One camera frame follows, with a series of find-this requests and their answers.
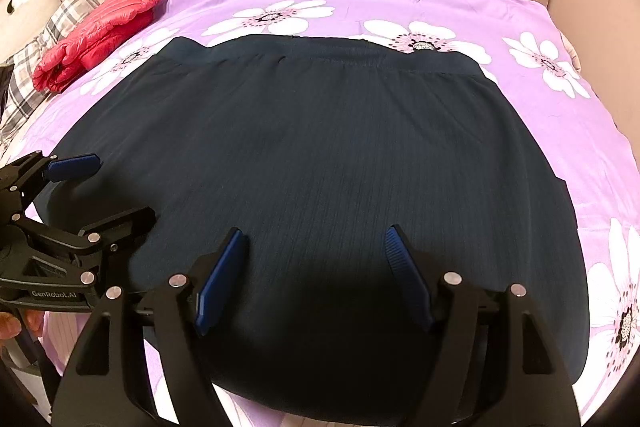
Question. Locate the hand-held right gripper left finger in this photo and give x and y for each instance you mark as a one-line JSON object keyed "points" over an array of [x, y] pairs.
{"points": [[222, 277]]}

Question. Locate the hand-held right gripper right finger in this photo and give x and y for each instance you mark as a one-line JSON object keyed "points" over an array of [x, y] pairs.
{"points": [[410, 277]]}

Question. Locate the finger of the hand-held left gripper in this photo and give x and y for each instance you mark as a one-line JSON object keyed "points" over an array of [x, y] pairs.
{"points": [[127, 227], [75, 167]]}

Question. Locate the dark ribbed knit garment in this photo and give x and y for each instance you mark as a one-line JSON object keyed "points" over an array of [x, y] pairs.
{"points": [[310, 147]]}

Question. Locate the person's left hand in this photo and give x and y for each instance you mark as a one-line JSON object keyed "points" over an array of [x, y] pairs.
{"points": [[32, 322]]}

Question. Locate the red down jacket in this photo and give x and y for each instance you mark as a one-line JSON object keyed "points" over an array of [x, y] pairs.
{"points": [[100, 32]]}

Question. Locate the beige pillow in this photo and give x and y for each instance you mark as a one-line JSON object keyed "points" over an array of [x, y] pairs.
{"points": [[25, 22]]}

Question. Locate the purple floral blanket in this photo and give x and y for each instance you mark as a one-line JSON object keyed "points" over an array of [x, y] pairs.
{"points": [[525, 117]]}

